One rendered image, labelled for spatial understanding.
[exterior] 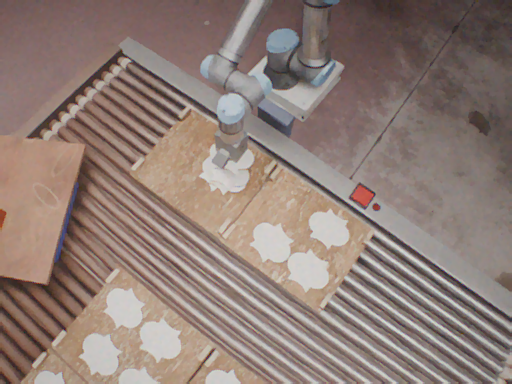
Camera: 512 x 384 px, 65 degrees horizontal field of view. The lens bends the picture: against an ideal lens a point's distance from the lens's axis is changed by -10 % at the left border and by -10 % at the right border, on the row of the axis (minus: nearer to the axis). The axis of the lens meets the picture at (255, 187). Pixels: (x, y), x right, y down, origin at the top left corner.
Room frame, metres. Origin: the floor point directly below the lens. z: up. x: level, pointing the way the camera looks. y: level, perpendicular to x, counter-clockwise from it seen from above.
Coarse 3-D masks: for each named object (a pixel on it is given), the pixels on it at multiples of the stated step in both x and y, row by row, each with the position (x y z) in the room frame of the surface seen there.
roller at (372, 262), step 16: (112, 80) 1.06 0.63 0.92; (128, 96) 0.99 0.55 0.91; (160, 112) 0.92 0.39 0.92; (368, 256) 0.42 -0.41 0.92; (384, 272) 0.36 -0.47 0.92; (400, 288) 0.31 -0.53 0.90; (416, 288) 0.31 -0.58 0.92; (432, 304) 0.26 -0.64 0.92; (448, 320) 0.21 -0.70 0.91; (464, 320) 0.21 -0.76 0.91; (480, 336) 0.15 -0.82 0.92; (496, 352) 0.10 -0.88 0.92
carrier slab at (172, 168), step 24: (192, 120) 0.88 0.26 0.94; (168, 144) 0.77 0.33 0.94; (192, 144) 0.78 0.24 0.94; (144, 168) 0.66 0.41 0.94; (168, 168) 0.67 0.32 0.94; (192, 168) 0.68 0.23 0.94; (264, 168) 0.71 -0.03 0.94; (168, 192) 0.58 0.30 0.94; (192, 192) 0.59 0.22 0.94; (216, 192) 0.60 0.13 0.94; (240, 192) 0.60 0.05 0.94; (192, 216) 0.50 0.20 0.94; (216, 216) 0.51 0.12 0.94
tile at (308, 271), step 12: (300, 252) 0.41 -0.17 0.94; (312, 252) 0.41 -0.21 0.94; (288, 264) 0.36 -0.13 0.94; (300, 264) 0.36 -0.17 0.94; (312, 264) 0.37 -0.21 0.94; (324, 264) 0.37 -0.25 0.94; (300, 276) 0.32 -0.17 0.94; (312, 276) 0.33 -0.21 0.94; (324, 276) 0.33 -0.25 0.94; (312, 288) 0.29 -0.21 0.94
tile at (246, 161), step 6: (210, 150) 0.70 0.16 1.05; (210, 156) 0.68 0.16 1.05; (246, 156) 0.69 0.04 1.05; (252, 156) 0.69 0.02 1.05; (228, 162) 0.66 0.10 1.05; (240, 162) 0.66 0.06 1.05; (246, 162) 0.67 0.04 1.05; (252, 162) 0.67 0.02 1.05; (216, 168) 0.64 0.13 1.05; (228, 168) 0.64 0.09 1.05; (234, 168) 0.64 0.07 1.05; (240, 168) 0.64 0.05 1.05; (246, 168) 0.64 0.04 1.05; (234, 174) 0.62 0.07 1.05
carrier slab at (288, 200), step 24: (264, 192) 0.61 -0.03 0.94; (288, 192) 0.62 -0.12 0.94; (312, 192) 0.63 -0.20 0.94; (240, 216) 0.52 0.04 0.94; (264, 216) 0.52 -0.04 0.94; (288, 216) 0.53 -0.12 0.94; (240, 240) 0.43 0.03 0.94; (312, 240) 0.45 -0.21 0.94; (360, 240) 0.47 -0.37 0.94; (264, 264) 0.36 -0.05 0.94; (336, 264) 0.38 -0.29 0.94; (288, 288) 0.28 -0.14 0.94; (336, 288) 0.29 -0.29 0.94
